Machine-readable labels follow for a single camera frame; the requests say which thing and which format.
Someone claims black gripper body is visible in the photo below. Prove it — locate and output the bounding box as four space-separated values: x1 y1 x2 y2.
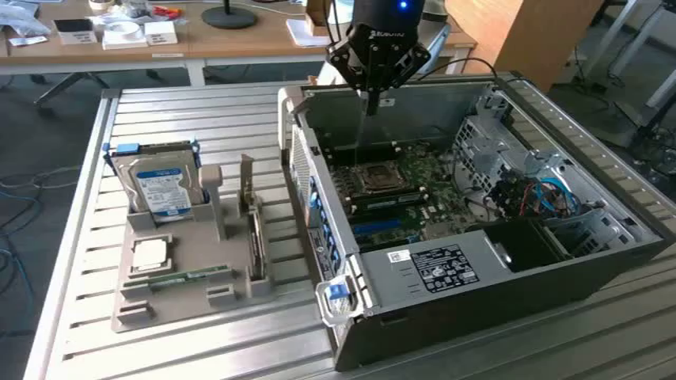
346 0 424 80

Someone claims graphics card with metal bracket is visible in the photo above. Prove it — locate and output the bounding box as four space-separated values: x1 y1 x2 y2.
237 153 269 281

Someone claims white paper stack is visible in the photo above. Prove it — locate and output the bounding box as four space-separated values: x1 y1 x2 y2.
285 18 332 48

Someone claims brown cardboard box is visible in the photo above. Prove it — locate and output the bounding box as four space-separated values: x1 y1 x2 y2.
304 0 334 37

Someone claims brown wooden cabinet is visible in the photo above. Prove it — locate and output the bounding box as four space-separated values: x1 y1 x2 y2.
445 0 606 93

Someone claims black round lamp base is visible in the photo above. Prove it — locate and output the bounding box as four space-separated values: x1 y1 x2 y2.
201 0 260 30

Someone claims silver metal drive cage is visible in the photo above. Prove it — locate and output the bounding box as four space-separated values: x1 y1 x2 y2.
452 114 580 199

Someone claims metal CPU socket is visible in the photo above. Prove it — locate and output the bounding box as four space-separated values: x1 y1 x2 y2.
353 161 412 196

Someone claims white labelled box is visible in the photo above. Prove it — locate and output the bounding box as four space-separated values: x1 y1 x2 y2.
142 21 178 47

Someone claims installed dark RAM stick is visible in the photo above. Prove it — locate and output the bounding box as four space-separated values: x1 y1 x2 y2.
361 192 426 205

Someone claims green motherboard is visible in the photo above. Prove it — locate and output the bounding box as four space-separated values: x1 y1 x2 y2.
326 140 480 254

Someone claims flat white box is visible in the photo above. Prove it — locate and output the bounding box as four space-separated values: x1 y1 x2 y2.
100 29 149 51

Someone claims blue expansion slot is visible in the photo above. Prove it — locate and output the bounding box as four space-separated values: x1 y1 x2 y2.
352 220 404 238

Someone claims white table leg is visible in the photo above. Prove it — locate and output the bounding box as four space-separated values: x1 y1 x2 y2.
644 65 676 108

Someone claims hard disk with blue caddy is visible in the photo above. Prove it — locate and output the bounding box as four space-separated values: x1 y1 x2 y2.
102 138 205 222

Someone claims white box black lid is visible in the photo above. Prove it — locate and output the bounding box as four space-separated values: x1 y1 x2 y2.
53 18 98 46

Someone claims black caster leg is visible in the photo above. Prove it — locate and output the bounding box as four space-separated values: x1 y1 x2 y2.
32 70 112 118

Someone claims grey power supply unit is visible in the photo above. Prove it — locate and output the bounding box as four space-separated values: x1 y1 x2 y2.
358 231 516 310

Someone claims silver disk bay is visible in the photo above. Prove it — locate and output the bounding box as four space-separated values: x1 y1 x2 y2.
541 203 642 258

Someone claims blue case latch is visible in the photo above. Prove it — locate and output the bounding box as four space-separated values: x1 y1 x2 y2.
325 282 353 305

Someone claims white paper label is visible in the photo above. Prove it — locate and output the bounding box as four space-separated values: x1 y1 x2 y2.
8 35 49 48

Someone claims grey plastic parts rack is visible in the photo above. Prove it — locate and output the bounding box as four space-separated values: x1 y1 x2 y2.
109 164 281 333

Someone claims silver CPU chip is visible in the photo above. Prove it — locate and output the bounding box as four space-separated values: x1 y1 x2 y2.
129 239 173 274

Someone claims clear plastic bag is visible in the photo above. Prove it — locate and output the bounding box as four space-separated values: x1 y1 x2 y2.
0 2 53 37

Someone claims green RAM stick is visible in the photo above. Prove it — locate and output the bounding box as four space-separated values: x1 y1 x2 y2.
124 265 233 287

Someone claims open black PC case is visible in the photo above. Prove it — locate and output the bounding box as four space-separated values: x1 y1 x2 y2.
277 73 676 373

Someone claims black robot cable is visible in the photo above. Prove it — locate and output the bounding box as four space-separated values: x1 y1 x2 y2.
325 0 342 44
416 57 500 84

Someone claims wooden desk white frame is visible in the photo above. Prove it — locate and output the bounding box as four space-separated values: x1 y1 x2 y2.
0 0 480 88

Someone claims red thin wire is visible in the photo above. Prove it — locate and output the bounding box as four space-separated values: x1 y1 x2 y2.
517 184 536 217

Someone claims blue SATA wire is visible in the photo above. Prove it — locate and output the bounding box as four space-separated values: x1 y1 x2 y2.
530 177 581 218

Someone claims white floor cable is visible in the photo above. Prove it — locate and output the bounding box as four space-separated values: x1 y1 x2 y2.
0 164 80 191

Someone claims blue floor cable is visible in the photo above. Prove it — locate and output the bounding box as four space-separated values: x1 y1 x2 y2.
0 189 41 341

